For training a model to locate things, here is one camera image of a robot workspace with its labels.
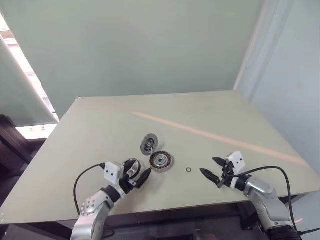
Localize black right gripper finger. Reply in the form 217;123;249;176
199;168;222;186
211;156;229;167

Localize dark wooden cabinet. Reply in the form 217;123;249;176
0;114;51;183

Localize frosted glass window panel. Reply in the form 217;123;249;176
0;34;60;126

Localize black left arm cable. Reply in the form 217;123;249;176
73;162;106;216

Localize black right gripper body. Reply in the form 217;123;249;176
217;162;235;190

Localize copper wound stator disc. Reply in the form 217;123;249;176
149;151;175;174

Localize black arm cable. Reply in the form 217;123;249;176
233;165;320;235
73;162;106;216

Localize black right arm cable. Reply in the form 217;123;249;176
233;165;320;235

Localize grey gear disc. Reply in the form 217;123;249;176
140;134;159;157

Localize silver round housing cap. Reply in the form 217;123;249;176
123;158;146;181

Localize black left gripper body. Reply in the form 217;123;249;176
121;174;142;195

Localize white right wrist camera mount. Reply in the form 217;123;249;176
224;150;247;190

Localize white window sill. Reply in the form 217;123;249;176
14;123;59;141

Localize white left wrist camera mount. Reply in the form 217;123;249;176
103;161;127;198

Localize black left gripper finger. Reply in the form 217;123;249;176
136;166;153;189
124;160;135;177

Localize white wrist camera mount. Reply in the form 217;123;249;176
103;161;127;198
224;150;247;190

